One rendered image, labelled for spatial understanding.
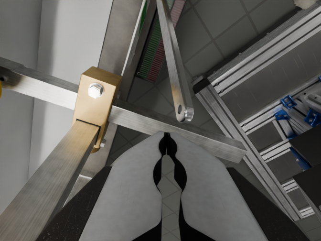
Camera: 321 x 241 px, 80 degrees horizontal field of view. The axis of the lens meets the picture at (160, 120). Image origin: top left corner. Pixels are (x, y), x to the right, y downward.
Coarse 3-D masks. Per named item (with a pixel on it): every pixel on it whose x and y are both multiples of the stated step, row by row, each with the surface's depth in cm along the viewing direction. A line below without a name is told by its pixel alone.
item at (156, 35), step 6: (168, 0) 35; (156, 24) 37; (156, 30) 37; (156, 36) 38; (150, 42) 38; (156, 42) 38; (150, 48) 39; (156, 48) 39; (150, 54) 39; (144, 60) 40; (150, 60) 40; (144, 66) 40; (144, 72) 41
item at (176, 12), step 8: (176, 0) 35; (176, 8) 35; (176, 16) 36; (160, 40) 38; (160, 48) 39; (160, 56) 39; (152, 64) 40; (160, 64) 40; (152, 72) 41; (152, 80) 42
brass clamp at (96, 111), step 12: (84, 72) 27; (96, 72) 29; (108, 72) 30; (84, 84) 27; (108, 84) 27; (84, 96) 28; (108, 96) 28; (84, 108) 28; (96, 108) 28; (108, 108) 28; (72, 120) 30; (84, 120) 29; (96, 120) 29; (96, 144) 32
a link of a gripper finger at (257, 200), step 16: (240, 176) 9; (240, 192) 8; (256, 192) 8; (256, 208) 7; (272, 208) 7; (272, 224) 7; (288, 224) 7; (272, 240) 6; (288, 240) 6; (304, 240) 6
